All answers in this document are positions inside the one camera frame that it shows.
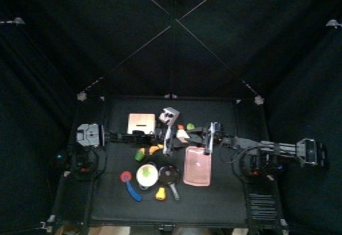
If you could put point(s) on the small green toy food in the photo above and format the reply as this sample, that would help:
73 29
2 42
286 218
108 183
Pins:
189 126

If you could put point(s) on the dark pan lid grey knob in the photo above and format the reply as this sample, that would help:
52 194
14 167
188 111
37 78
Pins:
168 175

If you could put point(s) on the grey frame corner bracket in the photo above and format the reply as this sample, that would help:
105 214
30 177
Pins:
17 21
81 96
332 23
257 100

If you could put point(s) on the red and blue toy spoon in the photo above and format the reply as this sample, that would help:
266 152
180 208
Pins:
133 192

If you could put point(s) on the pink plastic tray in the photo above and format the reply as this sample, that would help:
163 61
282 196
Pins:
196 169

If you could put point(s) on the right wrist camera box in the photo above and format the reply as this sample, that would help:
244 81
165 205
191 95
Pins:
231 142

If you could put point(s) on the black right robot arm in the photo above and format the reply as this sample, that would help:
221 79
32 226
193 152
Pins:
267 144

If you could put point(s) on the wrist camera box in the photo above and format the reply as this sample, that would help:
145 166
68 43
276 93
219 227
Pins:
231 142
143 136

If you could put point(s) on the light green toy in pot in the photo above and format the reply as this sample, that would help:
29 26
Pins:
145 171

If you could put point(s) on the brown wooden board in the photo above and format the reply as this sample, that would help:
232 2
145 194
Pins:
141 120

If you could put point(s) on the green and yellow toy vegetable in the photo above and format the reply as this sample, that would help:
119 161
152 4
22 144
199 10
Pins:
140 154

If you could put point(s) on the black ribbed box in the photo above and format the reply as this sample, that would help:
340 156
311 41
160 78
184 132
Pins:
261 209

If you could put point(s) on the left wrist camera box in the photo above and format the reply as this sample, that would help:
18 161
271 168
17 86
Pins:
143 136

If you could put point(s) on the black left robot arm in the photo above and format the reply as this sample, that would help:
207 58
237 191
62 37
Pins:
88 135

